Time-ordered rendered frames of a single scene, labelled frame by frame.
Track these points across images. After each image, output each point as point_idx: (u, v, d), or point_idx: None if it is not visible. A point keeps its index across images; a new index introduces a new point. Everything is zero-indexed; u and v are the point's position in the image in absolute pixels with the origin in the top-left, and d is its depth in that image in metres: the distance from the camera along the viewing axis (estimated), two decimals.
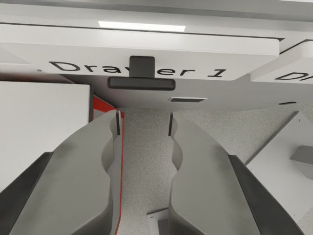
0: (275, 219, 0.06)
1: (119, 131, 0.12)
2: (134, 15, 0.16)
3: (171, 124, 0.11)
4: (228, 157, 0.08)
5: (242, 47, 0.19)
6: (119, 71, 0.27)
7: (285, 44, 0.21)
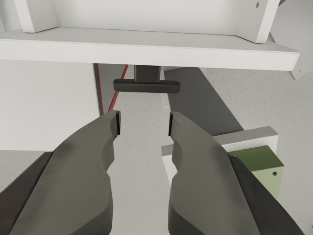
0: (275, 219, 0.06)
1: (119, 131, 0.12)
2: None
3: (171, 124, 0.11)
4: (228, 157, 0.08)
5: (255, 63, 0.18)
6: None
7: None
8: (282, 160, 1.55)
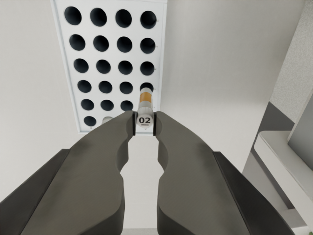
0: (260, 211, 0.06)
1: (135, 132, 0.12)
2: None
3: (155, 124, 0.11)
4: (213, 154, 0.08)
5: None
6: None
7: None
8: None
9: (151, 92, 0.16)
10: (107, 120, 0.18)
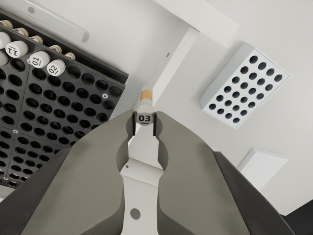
0: (260, 211, 0.06)
1: (135, 132, 0.12)
2: None
3: (155, 124, 0.11)
4: (213, 154, 0.08)
5: None
6: None
7: None
8: None
9: (71, 52, 0.20)
10: (146, 106, 0.13)
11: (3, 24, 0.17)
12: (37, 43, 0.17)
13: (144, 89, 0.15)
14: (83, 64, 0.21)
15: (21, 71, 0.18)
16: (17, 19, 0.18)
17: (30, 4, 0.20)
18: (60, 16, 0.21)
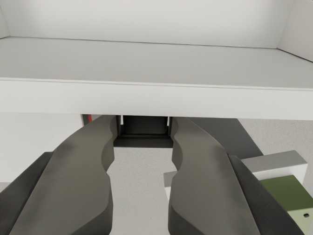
0: (275, 219, 0.06)
1: (119, 131, 0.12)
2: None
3: (171, 124, 0.11)
4: (228, 157, 0.08)
5: None
6: None
7: None
8: None
9: None
10: None
11: None
12: None
13: None
14: None
15: None
16: None
17: None
18: None
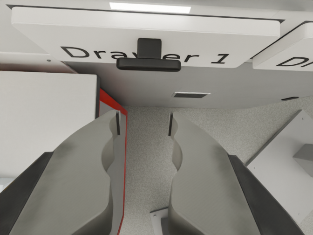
0: (275, 219, 0.06)
1: (119, 131, 0.12)
2: None
3: (171, 124, 0.11)
4: (228, 157, 0.08)
5: (245, 28, 0.20)
6: None
7: (286, 27, 0.22)
8: None
9: None
10: None
11: None
12: None
13: None
14: None
15: None
16: None
17: None
18: None
